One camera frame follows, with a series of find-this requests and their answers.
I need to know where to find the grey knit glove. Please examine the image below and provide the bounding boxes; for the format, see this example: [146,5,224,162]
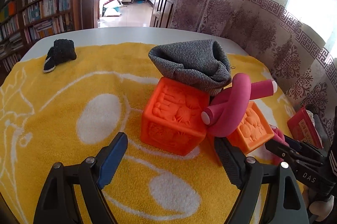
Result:
[148,39,232,96]

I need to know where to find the dark orange rubber cube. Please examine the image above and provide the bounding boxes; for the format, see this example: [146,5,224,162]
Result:
[140,77,210,156]

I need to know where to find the pastel socks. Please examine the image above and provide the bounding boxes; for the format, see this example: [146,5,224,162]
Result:
[306,110,315,126]

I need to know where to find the light orange rubber cube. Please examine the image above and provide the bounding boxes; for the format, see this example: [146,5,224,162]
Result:
[227,101,274,155]

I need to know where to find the right hand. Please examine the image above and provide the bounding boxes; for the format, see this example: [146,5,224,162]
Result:
[302,186,334,222]

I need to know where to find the black knit sock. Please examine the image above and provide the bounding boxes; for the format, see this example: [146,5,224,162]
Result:
[43,39,77,73]

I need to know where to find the wooden bookshelf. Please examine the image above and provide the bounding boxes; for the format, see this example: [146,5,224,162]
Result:
[1,0,82,75]

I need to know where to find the patterned lace curtain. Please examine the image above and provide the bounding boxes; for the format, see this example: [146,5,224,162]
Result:
[170,0,336,137]

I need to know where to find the yellow white blanket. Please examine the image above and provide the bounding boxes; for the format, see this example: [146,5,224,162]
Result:
[0,41,306,224]

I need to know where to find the pink foam knot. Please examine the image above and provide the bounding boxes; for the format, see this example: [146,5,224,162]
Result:
[201,73,278,137]
[270,125,290,167]

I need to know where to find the red biscuit tin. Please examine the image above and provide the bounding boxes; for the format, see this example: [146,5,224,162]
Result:
[287,107,323,149]

